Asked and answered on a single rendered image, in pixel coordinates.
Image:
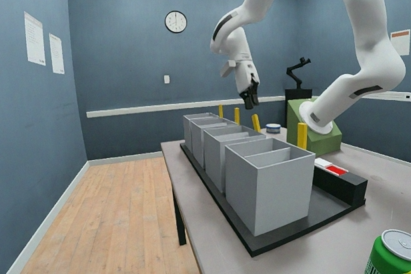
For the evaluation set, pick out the green drink can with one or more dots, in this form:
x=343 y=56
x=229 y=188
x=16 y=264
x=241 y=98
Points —
x=391 y=254

